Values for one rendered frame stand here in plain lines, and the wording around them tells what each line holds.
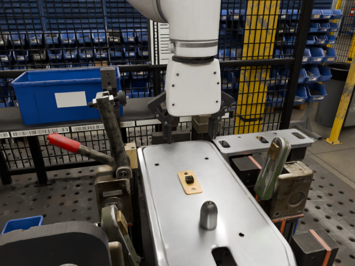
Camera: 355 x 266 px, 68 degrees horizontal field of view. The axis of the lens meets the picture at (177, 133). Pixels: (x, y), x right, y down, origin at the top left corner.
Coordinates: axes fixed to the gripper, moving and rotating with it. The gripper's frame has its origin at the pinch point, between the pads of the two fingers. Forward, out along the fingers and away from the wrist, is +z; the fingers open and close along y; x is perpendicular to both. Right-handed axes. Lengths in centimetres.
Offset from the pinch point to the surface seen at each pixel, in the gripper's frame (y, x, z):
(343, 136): 236, 177, 111
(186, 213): -3.0, -9.3, 11.9
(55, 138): -25.1, -0.8, -2.3
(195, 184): 1.0, -1.3, 11.6
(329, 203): 59, 15, 42
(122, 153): -13.8, -1.7, 1.8
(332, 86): 232, 207, 59
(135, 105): -8.0, 45.1, 9.0
